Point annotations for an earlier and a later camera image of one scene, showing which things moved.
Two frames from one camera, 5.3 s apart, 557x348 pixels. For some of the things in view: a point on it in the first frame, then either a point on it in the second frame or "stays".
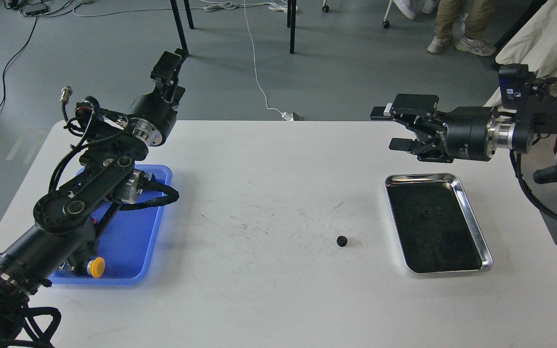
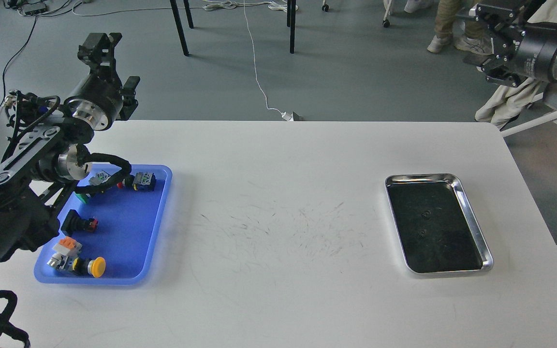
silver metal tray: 438,229 stays
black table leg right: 291,22 stays
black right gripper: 466,133 → 535,51
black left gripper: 152,119 → 100,100
